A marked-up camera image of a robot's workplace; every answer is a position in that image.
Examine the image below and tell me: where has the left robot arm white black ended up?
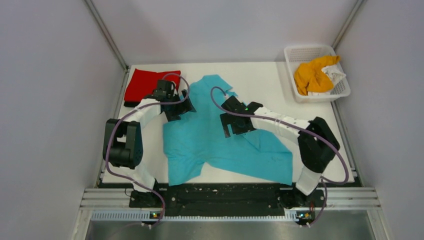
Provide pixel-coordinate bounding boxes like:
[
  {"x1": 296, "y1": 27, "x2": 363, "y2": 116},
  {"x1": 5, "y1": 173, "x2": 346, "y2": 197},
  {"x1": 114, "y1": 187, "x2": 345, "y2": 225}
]
[{"x1": 102, "y1": 79, "x2": 196, "y2": 208}]

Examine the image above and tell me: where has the white t shirt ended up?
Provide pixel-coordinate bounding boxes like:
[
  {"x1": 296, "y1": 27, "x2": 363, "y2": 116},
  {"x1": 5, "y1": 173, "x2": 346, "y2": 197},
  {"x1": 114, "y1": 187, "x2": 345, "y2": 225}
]
[{"x1": 321, "y1": 64, "x2": 347, "y2": 87}]

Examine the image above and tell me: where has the orange t shirt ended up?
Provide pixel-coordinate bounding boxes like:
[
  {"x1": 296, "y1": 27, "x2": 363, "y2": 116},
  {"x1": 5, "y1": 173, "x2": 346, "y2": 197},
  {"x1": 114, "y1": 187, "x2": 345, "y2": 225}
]
[{"x1": 293, "y1": 55, "x2": 341, "y2": 96}]

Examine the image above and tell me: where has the teal t shirt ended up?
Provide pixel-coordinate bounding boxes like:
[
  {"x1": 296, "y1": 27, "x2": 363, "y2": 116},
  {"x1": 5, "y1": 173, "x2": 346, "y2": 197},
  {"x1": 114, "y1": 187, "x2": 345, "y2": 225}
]
[{"x1": 163, "y1": 74, "x2": 293, "y2": 186}]

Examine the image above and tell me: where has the folded red t shirt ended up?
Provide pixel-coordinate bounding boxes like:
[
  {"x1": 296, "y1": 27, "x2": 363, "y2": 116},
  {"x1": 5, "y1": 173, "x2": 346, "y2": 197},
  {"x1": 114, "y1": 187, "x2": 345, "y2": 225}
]
[{"x1": 123, "y1": 69, "x2": 181, "y2": 107}]

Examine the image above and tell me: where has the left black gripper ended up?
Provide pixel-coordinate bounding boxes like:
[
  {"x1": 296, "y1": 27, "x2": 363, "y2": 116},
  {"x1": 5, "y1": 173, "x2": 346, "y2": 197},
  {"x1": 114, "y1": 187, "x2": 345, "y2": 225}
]
[{"x1": 164, "y1": 89, "x2": 195, "y2": 121}]

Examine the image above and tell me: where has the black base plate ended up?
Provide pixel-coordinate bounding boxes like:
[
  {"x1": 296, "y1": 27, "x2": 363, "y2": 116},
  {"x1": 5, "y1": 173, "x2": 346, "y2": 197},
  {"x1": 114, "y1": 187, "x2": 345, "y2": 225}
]
[{"x1": 129, "y1": 183, "x2": 325, "y2": 217}]

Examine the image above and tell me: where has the white cable duct strip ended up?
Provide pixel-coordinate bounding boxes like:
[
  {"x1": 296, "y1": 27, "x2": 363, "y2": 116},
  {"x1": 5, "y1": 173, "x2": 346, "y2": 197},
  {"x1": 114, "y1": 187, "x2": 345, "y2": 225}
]
[{"x1": 91, "y1": 209, "x2": 299, "y2": 222}]

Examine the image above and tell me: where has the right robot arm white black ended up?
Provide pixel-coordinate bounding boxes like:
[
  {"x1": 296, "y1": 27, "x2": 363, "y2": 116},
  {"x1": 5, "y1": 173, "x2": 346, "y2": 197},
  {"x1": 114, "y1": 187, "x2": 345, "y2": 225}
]
[{"x1": 219, "y1": 96, "x2": 342, "y2": 209}]

